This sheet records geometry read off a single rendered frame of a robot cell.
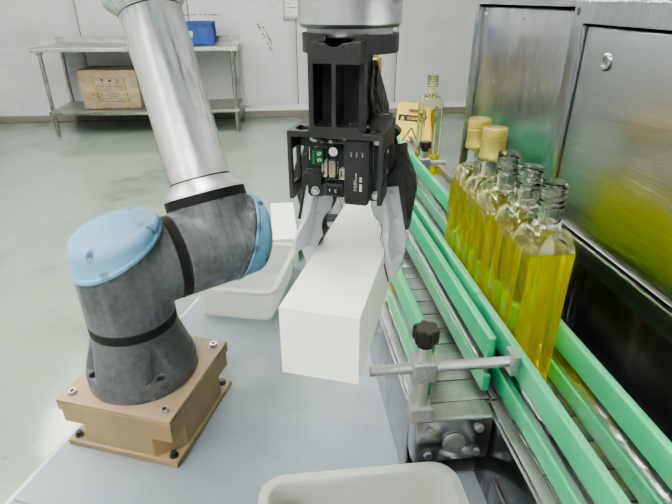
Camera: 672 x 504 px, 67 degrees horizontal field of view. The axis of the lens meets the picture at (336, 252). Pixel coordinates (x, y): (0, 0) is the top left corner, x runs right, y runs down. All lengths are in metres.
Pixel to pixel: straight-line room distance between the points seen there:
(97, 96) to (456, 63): 4.15
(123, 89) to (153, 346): 5.41
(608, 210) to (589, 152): 0.09
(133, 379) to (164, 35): 0.45
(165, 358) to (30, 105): 6.48
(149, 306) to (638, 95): 0.65
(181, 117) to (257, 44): 5.72
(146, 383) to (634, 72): 0.72
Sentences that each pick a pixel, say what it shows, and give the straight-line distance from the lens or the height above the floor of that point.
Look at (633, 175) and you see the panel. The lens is 0.72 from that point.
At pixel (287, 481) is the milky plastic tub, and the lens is 0.62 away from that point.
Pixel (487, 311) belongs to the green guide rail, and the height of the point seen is 0.96.
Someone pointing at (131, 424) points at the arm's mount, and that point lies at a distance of 0.76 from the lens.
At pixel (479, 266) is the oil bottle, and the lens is 0.73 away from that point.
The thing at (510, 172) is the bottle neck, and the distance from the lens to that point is 0.70.
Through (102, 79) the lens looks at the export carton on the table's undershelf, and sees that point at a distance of 6.11.
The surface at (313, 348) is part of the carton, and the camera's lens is 0.39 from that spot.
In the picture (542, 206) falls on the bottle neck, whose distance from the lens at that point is 0.60.
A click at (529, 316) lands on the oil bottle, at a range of 0.64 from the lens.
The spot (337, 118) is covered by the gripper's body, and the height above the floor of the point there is 1.25.
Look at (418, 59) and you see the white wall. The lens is 6.66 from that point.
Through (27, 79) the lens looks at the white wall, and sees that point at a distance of 7.06.
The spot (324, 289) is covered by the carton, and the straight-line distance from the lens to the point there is 0.40.
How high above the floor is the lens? 1.32
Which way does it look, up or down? 27 degrees down
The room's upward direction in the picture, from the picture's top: straight up
